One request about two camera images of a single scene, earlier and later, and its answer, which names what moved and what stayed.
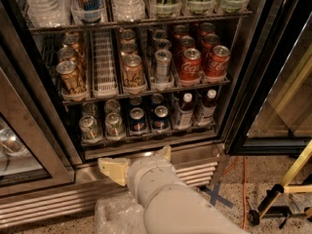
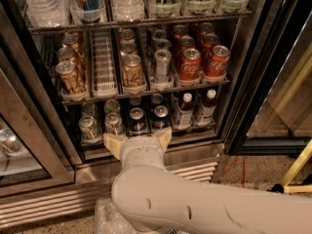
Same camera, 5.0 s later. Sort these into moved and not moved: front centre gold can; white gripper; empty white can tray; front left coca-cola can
Moved: white gripper
Not moved: empty white can tray; front left coca-cola can; front centre gold can
